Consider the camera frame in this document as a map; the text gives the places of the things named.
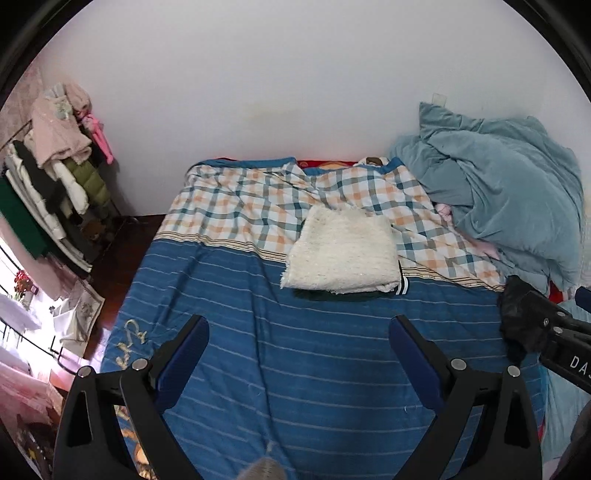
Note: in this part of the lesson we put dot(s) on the white fuzzy knit sweater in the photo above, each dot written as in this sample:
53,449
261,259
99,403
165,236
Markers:
344,251

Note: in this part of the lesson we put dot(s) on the blue striped bed sheet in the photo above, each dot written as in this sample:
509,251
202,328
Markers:
308,378

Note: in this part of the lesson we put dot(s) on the pink cloth on bed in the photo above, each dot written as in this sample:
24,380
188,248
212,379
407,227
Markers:
482,247

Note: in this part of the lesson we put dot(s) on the plaid orange blue quilt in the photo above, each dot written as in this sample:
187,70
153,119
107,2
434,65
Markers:
260,206

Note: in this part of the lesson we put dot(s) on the green garment with white stripes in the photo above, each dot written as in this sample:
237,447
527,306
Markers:
399,287

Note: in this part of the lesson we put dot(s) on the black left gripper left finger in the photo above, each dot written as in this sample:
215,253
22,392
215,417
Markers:
89,443

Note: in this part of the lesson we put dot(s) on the grey-blue crumpled blanket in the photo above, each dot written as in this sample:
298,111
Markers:
508,183

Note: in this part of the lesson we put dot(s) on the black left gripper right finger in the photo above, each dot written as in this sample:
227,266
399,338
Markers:
505,444

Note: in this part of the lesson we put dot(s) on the clothes rack with hanging garments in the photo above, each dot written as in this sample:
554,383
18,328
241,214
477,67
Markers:
53,195

